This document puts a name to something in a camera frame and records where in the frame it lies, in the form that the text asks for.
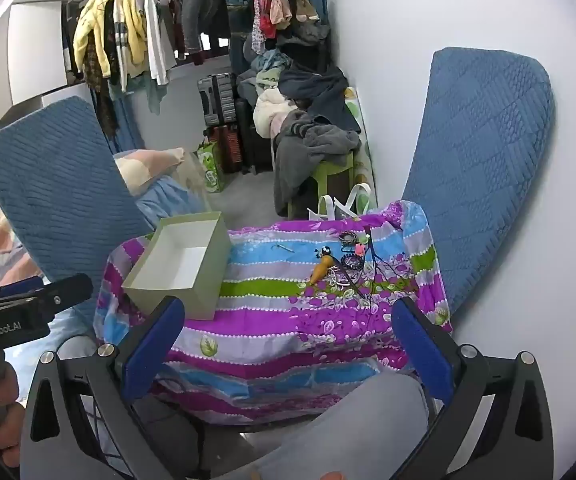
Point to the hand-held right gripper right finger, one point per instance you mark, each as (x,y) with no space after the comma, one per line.
(423,352)

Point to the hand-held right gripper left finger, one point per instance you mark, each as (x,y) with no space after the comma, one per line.
(152,352)

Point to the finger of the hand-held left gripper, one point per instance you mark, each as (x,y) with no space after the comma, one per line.
(67,292)
(17,285)

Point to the green cardboard box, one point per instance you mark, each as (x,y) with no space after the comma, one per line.
(207,280)

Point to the pink fish hair clip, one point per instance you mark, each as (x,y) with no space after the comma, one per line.
(361,248)

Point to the person's left hand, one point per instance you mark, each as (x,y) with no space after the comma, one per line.
(7,410)

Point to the blue quilted cushion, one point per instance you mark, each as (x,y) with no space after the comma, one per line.
(478,160)
(62,195)

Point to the floral striped printed cloth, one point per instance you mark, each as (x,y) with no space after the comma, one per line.
(278,320)

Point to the orange carrot-shaped ornament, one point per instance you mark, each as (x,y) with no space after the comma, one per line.
(320,270)

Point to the light blue bedding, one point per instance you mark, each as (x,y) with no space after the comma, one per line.
(172,202)

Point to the black and white charm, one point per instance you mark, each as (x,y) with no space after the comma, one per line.
(326,250)

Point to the pink and cream pillow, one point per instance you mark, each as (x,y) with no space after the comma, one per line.
(145,165)

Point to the white tote bag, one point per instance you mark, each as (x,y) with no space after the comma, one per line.
(340,207)

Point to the small silver pin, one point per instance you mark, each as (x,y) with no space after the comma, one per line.
(284,248)

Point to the green shopping bag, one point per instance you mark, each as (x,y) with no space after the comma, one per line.
(211,170)

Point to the green plastic stool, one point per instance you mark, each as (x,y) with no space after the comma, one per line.
(335,175)

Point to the red striped suitcase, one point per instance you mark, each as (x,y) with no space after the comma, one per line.
(225,147)

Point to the dark patterned garment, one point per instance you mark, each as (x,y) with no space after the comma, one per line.
(100,80)

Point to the teal garment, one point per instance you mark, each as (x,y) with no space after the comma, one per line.
(152,90)

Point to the white cabinet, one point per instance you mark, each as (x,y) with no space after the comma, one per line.
(32,60)

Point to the floral mat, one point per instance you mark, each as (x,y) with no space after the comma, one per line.
(360,135)

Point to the black suitcase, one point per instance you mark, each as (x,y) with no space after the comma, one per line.
(253,140)

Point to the grey suitcase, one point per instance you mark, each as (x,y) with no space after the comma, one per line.
(216,97)

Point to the pile of clothes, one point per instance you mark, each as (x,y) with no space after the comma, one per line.
(313,110)

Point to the yellow hooded jacket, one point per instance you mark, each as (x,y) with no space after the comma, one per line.
(90,25)

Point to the white shirt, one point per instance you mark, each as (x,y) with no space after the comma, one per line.
(157,35)

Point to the pale yellow jacket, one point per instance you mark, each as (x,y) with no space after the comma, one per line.
(135,25)

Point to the dark hanging jacket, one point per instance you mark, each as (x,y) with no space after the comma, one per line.
(205,5)

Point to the hanging socks and underwear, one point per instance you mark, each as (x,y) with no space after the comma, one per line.
(278,7)

